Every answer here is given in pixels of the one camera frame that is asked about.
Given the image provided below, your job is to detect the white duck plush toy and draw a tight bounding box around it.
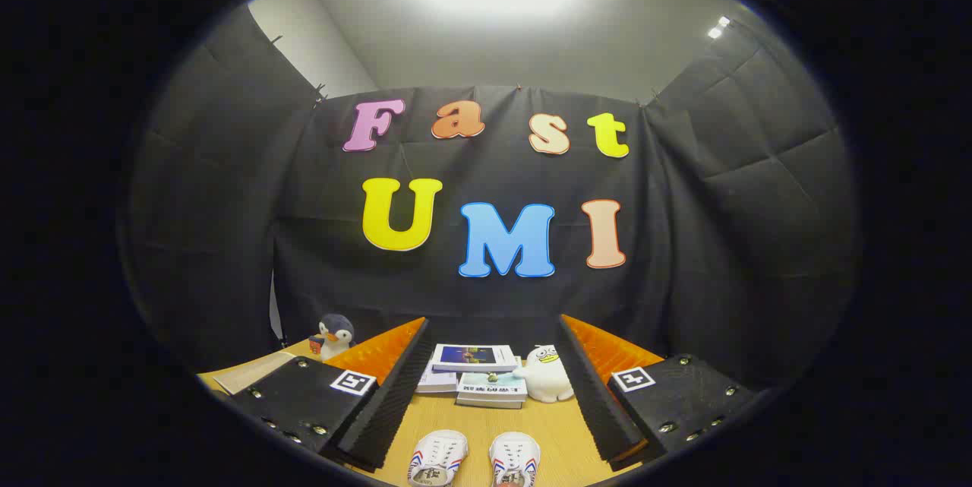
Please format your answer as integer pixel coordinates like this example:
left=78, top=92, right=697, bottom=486
left=513, top=344, right=576, bottom=403

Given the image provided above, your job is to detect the grey penguin plush toy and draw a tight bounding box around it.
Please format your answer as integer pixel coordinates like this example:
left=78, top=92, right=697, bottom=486
left=308, top=313, right=356, bottom=361

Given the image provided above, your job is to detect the white sneaker shoe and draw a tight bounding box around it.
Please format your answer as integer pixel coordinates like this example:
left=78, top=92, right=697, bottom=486
left=488, top=432, right=541, bottom=487
left=408, top=429, right=469, bottom=487

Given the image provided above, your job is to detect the book with teal cover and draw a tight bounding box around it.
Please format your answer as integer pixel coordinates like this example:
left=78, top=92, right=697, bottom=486
left=456, top=370, right=528, bottom=404

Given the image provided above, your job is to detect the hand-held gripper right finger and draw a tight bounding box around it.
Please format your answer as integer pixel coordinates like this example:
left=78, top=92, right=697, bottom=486
left=560, top=314, right=760, bottom=473

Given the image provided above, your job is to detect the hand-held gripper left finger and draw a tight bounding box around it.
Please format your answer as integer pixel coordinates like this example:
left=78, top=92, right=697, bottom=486
left=228, top=318, right=432, bottom=473

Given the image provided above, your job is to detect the beige fabric storage box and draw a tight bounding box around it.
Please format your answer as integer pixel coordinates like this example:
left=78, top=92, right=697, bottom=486
left=213, top=351, right=298, bottom=397

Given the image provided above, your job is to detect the black backdrop cloth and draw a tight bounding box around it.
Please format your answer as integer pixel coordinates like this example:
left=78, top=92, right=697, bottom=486
left=121, top=5, right=863, bottom=389

